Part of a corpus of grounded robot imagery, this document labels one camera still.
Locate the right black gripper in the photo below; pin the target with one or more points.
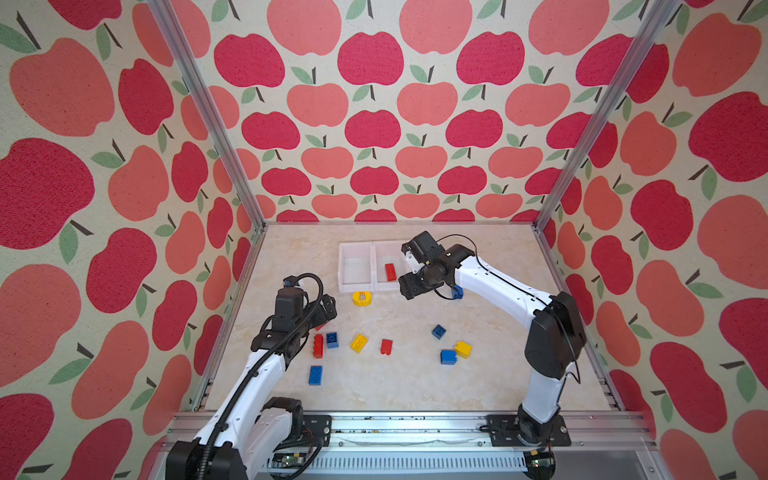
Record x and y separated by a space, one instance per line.
407 287

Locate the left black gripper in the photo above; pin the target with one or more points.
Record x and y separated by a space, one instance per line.
329 309

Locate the white bin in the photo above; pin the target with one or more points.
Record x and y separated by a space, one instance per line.
388 252
356 269

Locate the blue lego small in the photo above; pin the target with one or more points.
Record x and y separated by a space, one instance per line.
332 340
438 331

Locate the yellow lego angled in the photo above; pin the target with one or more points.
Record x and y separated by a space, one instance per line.
359 343

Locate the yellow lego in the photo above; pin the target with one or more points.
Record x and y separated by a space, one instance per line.
463 349

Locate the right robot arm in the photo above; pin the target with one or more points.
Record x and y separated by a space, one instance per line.
555 329

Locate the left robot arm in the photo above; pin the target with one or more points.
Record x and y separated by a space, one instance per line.
252 424

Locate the blue long lego bottom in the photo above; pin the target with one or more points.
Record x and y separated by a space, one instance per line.
315 375

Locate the blue lego lower right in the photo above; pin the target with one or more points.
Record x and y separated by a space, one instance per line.
448 357

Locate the red small lego center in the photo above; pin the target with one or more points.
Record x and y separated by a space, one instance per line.
386 347

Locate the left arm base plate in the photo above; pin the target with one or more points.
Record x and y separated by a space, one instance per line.
315 430

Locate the circuit board on rail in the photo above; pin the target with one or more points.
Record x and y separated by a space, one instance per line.
285 460

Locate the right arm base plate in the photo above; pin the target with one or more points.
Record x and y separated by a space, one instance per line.
510 431

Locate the aluminium front rail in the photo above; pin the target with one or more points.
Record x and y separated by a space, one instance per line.
451 445

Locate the right aluminium frame post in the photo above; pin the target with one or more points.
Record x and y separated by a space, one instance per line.
660 13

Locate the aluminium frame post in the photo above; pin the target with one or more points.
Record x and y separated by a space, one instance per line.
660 13
173 34

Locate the left aluminium frame post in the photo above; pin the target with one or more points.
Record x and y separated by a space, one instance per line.
173 34

